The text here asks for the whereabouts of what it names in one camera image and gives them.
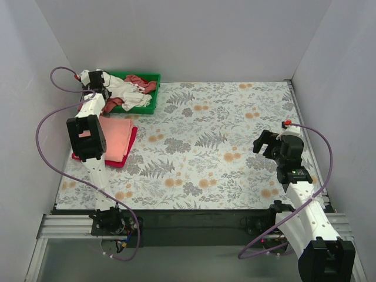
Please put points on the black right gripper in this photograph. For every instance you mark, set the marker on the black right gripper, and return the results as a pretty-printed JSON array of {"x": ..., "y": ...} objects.
[{"x": 270, "y": 143}]

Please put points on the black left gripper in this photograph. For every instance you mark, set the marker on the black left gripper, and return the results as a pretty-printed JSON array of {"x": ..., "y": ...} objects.
[{"x": 103, "y": 93}]

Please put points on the dusty rose t-shirt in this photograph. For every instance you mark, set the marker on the dusty rose t-shirt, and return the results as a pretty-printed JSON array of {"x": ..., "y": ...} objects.
[{"x": 148, "y": 86}]

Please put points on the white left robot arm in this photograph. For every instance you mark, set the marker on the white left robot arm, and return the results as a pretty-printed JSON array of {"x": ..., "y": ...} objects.
[{"x": 105, "y": 207}]

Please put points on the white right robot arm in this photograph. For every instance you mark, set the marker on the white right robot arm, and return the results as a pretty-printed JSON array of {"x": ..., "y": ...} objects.
[{"x": 322, "y": 254}]

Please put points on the white crumpled t-shirt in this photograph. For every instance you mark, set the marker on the white crumpled t-shirt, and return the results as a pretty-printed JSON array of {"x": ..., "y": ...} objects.
[{"x": 128, "y": 94}]

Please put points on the folded salmon pink t-shirt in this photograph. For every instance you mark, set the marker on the folded salmon pink t-shirt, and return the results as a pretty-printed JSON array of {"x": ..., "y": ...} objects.
[{"x": 117, "y": 132}]

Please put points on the green plastic bin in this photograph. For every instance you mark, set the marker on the green plastic bin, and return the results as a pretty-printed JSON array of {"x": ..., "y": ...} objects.
[{"x": 146, "y": 76}]

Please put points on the floral patterned table mat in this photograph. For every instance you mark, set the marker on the floral patterned table mat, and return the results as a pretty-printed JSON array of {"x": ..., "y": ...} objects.
[{"x": 195, "y": 150}]

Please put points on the folded red t-shirt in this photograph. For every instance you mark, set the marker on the folded red t-shirt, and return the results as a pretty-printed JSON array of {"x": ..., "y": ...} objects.
[{"x": 101, "y": 138}]

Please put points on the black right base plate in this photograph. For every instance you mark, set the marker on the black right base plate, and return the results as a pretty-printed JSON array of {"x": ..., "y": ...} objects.
[{"x": 255, "y": 225}]

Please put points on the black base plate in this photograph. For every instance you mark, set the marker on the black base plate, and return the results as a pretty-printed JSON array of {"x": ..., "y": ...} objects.
[
  {"x": 255, "y": 225},
  {"x": 117, "y": 227}
]

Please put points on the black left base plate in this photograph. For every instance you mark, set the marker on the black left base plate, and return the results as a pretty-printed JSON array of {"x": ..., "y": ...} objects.
[{"x": 117, "y": 227}]

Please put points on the aluminium front frame rail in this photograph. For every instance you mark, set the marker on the aluminium front frame rail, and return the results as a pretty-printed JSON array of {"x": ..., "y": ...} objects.
[{"x": 77, "y": 226}]

